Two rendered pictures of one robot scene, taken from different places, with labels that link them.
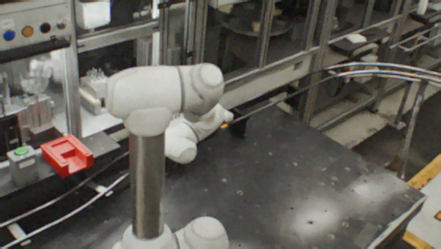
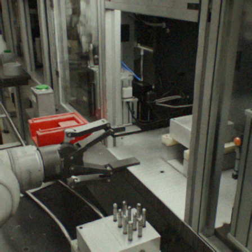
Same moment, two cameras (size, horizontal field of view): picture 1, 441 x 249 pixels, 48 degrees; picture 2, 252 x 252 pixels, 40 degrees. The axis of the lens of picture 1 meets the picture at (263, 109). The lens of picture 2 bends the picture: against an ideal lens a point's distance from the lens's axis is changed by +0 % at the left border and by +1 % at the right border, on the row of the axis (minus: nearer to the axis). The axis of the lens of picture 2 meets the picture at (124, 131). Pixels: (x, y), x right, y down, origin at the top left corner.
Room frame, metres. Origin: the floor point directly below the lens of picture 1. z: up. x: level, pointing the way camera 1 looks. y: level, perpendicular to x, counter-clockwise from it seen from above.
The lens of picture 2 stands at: (2.04, -0.09, 1.35)
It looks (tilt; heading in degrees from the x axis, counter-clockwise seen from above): 23 degrees down; 116
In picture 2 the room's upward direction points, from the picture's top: straight up
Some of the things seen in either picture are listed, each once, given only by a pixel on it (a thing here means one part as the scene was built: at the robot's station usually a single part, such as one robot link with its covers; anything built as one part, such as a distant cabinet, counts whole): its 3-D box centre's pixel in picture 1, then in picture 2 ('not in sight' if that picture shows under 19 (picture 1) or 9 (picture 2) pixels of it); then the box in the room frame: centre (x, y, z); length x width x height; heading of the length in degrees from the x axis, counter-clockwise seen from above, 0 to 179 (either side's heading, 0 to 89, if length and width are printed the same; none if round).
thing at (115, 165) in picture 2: not in sight; (124, 163); (1.73, 0.56, 0.96); 0.07 x 0.03 x 0.01; 52
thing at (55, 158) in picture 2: not in sight; (61, 161); (1.63, 0.45, 1.00); 0.09 x 0.07 x 0.08; 52
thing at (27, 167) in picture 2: not in sight; (26, 168); (1.59, 0.39, 1.00); 0.09 x 0.06 x 0.09; 142
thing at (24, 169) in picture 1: (22, 164); (46, 104); (1.32, 0.81, 0.97); 0.08 x 0.08 x 0.12; 52
